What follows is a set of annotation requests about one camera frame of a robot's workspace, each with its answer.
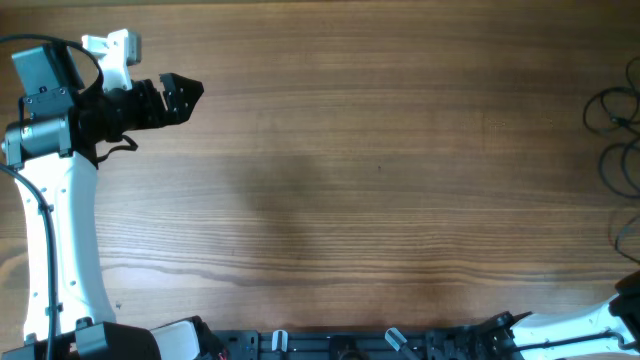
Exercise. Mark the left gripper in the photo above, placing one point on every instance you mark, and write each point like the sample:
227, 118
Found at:
147, 91

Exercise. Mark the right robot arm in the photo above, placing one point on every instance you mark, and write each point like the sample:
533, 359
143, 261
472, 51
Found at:
609, 327

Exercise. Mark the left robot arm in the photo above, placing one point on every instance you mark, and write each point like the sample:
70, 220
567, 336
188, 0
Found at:
77, 95

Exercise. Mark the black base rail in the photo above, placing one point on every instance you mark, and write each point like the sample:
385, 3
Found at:
445, 344

